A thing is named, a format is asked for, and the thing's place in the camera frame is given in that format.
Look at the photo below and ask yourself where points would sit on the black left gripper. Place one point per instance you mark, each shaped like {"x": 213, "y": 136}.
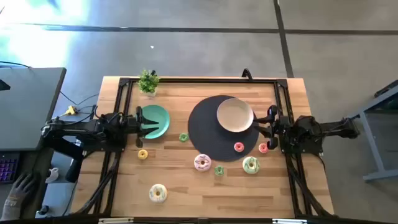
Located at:
{"x": 139, "y": 127}

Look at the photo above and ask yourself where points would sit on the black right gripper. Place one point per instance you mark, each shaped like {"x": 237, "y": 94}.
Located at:
{"x": 274, "y": 127}

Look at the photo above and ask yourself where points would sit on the small pink donut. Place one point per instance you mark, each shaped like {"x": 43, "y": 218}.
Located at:
{"x": 261, "y": 148}
{"x": 236, "y": 147}

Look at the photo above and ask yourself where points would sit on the small yellow donut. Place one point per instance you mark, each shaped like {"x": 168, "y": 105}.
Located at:
{"x": 140, "y": 154}

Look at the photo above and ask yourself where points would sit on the beige round plate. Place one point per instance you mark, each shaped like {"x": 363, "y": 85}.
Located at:
{"x": 235, "y": 115}

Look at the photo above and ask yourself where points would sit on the small green donut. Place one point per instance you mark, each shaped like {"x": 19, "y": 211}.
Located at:
{"x": 216, "y": 171}
{"x": 181, "y": 137}

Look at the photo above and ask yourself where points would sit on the large green donut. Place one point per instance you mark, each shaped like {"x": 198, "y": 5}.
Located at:
{"x": 245, "y": 165}

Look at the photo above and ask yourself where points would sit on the black round placemat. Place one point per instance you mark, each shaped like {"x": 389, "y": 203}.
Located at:
{"x": 208, "y": 140}

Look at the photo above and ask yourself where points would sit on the large pink donut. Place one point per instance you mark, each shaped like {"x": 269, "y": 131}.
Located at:
{"x": 197, "y": 163}

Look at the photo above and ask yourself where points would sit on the large pale yellow donut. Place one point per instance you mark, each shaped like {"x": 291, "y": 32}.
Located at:
{"x": 152, "y": 194}

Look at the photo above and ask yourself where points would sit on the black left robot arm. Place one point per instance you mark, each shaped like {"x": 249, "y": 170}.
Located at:
{"x": 90, "y": 129}

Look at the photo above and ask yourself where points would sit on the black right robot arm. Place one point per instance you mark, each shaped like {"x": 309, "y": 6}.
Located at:
{"x": 311, "y": 130}

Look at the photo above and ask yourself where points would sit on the green round plate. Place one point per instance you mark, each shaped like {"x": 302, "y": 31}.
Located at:
{"x": 160, "y": 113}

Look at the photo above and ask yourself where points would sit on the small potted green plant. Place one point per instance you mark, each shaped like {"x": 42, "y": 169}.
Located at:
{"x": 148, "y": 81}

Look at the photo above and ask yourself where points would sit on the small white mug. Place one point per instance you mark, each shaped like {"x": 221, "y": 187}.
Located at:
{"x": 52, "y": 175}

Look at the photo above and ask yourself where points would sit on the grey metal table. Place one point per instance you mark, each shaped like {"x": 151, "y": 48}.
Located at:
{"x": 371, "y": 146}

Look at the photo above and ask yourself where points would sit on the grey desk top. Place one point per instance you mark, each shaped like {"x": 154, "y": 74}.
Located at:
{"x": 25, "y": 109}

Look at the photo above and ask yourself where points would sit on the person's hand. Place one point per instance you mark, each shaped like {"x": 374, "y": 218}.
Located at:
{"x": 20, "y": 193}

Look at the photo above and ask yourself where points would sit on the backlit keyboard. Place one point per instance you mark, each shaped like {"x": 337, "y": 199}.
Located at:
{"x": 7, "y": 168}

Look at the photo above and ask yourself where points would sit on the black monitor corner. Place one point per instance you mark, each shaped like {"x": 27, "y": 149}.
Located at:
{"x": 3, "y": 85}

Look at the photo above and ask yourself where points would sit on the black camera mount hook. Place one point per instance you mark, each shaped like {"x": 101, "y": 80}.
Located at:
{"x": 247, "y": 73}

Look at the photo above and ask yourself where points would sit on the black aluminium table frame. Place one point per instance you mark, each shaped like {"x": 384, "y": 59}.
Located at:
{"x": 202, "y": 80}

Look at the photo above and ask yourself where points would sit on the black support post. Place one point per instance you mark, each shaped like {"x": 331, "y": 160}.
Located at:
{"x": 73, "y": 169}

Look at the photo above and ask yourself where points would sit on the silver metal bracket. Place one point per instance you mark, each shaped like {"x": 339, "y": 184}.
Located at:
{"x": 115, "y": 220}
{"x": 289, "y": 221}

